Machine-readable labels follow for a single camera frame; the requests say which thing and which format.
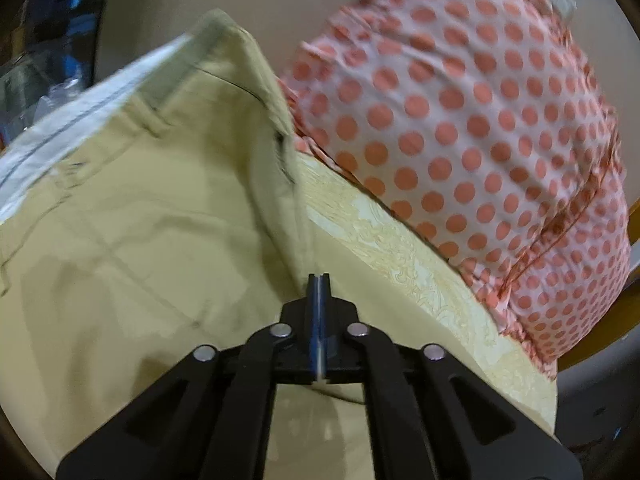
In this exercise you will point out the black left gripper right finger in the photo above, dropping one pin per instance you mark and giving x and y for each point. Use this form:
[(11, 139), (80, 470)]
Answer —
[(430, 416)]

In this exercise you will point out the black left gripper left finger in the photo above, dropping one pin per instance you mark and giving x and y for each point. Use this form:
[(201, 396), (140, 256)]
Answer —
[(209, 416)]

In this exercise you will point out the khaki beige pants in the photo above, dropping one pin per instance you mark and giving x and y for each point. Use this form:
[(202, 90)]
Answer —
[(163, 209)]

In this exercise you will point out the yellow patterned bed sheet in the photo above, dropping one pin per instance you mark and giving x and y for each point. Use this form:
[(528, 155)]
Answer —
[(402, 287)]

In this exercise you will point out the pink polka dot pillow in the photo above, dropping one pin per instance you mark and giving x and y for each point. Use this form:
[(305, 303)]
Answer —
[(481, 125)]

